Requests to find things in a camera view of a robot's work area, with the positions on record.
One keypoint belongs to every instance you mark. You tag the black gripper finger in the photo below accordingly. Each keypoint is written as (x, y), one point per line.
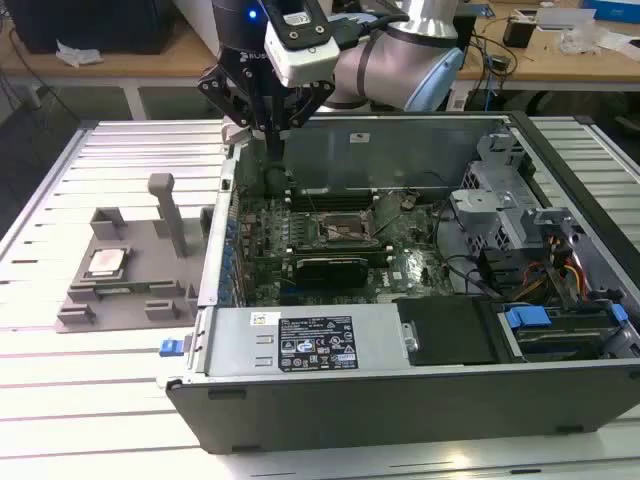
(225, 100)
(310, 102)

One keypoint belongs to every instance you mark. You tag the silver CPU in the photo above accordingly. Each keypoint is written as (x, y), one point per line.
(107, 261)

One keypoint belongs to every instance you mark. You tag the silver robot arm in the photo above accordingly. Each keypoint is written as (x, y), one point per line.
(385, 65)

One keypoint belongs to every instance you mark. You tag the CPU socket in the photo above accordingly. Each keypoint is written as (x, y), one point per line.
(345, 227)

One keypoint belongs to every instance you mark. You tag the black RAM slot pair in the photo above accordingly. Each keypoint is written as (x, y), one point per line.
(330, 199)
(340, 250)

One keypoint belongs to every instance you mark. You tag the metal locking lever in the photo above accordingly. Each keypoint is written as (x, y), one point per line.
(312, 205)

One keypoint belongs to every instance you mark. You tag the coin cell battery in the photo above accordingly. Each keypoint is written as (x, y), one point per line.
(408, 201)

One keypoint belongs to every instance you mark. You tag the large black box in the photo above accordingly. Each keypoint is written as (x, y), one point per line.
(100, 25)

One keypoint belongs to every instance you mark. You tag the crumpled white paper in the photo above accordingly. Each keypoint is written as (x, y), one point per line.
(75, 55)

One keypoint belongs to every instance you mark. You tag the grey parts rack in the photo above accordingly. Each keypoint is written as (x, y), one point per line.
(145, 240)

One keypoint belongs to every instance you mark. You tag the black graphics card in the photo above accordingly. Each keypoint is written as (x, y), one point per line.
(330, 272)

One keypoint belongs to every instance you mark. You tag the green motherboard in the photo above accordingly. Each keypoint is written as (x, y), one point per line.
(410, 260)

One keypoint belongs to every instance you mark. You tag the small black box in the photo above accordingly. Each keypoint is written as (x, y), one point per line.
(517, 34)

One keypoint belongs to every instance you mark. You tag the metal drive cage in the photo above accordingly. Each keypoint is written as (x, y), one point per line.
(487, 240)

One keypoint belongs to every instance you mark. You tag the grey power supply unit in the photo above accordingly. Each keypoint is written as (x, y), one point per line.
(240, 345)

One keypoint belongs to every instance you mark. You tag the blue case latch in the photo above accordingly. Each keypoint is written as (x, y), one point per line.
(168, 347)

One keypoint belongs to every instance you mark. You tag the black plastic shroud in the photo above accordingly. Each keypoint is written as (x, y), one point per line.
(450, 330)

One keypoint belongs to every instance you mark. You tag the white flat card box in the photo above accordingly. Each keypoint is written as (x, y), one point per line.
(565, 19)

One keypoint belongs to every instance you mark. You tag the clear plastic bag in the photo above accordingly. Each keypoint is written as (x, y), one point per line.
(580, 40)

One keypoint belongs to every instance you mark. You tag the hard disk in blue carrier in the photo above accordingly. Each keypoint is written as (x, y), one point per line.
(525, 317)

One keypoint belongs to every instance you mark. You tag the blue cardboard box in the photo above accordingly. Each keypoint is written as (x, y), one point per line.
(615, 9)

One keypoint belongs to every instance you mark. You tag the black open PC case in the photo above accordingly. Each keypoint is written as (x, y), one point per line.
(400, 410)

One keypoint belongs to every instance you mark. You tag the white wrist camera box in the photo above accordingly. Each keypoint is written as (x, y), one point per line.
(310, 60)

